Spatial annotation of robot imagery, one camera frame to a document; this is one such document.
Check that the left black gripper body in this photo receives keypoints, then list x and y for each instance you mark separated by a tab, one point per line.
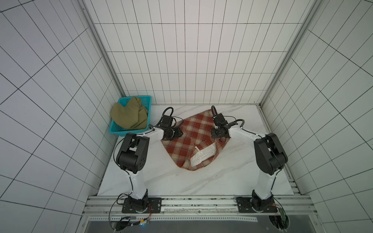
174	133

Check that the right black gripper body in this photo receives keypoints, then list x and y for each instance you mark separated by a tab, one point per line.
218	133

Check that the red plaid skirt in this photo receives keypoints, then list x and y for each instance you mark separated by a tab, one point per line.
196	148

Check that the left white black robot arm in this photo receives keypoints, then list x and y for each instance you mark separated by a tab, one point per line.
133	152

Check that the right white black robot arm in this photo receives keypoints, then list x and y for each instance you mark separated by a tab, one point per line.
269	155

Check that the olive green skirt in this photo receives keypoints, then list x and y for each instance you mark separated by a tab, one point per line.
133	116

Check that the teal plastic basket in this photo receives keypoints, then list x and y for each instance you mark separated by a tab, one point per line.
117	130

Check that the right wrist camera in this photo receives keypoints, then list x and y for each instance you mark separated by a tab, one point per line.
219	120

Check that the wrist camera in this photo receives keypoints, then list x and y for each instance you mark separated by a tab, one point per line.
219	120
166	121

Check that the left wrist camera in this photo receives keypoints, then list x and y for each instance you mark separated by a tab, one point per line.
166	121

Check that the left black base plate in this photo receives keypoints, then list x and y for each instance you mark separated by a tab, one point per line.
143	206

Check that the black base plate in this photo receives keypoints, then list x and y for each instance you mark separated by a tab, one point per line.
247	204
143	206

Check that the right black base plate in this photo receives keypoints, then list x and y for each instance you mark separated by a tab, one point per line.
247	204

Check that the aluminium mounting rail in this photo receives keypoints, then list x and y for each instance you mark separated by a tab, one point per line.
196	207

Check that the left control board with wires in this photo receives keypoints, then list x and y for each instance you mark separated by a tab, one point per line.
126	221

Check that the control board with wires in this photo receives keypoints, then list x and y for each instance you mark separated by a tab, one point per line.
126	221
281	221

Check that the right control board with wires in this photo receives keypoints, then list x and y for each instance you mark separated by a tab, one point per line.
281	221

